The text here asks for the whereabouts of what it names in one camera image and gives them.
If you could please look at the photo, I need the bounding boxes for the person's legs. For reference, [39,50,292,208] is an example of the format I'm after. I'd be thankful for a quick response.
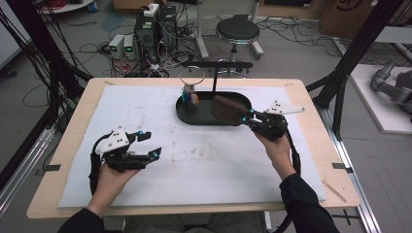
[123,212,267,233]

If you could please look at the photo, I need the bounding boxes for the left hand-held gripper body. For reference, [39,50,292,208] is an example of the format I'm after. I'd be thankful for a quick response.
[91,125,148,174]

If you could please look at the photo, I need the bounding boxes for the aluminium rail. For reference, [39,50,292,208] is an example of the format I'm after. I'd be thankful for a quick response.
[318,106,383,233]
[0,125,56,215]

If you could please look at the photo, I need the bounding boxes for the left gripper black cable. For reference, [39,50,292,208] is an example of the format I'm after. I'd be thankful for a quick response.
[87,133,113,197]

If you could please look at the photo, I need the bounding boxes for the person's right hand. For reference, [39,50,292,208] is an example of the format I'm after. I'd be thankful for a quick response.
[254,131,296,182]

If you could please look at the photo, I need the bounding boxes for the black oval tray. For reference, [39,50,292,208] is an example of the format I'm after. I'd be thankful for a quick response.
[175,90,254,127]

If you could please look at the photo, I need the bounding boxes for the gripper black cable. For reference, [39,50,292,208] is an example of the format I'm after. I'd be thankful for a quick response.
[271,127,303,233]
[87,133,113,197]

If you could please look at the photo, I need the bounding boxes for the black computer tower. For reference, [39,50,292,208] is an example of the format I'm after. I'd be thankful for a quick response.
[133,13,160,65]
[157,5,179,51]

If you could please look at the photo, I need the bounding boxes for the white power strip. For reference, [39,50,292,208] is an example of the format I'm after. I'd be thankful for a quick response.
[143,2,160,18]

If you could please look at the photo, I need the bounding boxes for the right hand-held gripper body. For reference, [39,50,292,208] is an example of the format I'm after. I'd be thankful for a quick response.
[250,99,306,142]

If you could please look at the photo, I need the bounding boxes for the black T-shaped hanger stand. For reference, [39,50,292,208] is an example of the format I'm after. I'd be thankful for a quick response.
[182,60,254,93]

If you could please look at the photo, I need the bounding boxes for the white board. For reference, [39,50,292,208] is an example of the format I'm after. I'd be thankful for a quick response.
[349,63,412,136]

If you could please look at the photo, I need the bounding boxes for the white table leg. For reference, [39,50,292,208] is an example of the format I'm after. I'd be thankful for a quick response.
[193,0,211,61]

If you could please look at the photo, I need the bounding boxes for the key ring with coloured tags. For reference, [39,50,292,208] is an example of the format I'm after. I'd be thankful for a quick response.
[178,65,206,106]

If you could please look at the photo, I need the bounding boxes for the person's left hand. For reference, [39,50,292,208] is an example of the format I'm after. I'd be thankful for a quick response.
[91,161,141,206]

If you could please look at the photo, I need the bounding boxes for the brown leather wallet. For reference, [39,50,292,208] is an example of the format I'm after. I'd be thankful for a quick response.
[211,94,251,126]

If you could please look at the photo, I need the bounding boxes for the black tape strip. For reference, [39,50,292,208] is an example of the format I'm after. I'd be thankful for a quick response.
[331,162,355,175]
[34,163,62,178]

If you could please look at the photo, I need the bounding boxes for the tangle of floor cables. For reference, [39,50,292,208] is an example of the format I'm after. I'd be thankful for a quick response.
[79,6,338,79]

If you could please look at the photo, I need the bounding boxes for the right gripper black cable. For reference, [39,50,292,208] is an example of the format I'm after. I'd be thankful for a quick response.
[271,127,303,233]

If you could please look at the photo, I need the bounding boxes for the black round stool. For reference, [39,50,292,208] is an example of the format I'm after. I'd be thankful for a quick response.
[215,14,265,62]

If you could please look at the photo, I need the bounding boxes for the grey bench power supply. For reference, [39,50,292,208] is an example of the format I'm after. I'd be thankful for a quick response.
[122,34,136,59]
[108,33,126,60]

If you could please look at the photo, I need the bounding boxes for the black frame post with cables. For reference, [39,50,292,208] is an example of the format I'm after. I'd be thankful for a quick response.
[0,0,94,192]

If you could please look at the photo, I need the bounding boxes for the cardboard box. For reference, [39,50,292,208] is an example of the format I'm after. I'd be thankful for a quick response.
[318,0,392,41]

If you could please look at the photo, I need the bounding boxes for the thin wooden stick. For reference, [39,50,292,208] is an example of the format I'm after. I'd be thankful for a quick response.
[322,180,348,204]

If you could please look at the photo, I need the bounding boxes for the wooden table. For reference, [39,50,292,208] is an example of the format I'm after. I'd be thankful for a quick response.
[26,77,361,220]

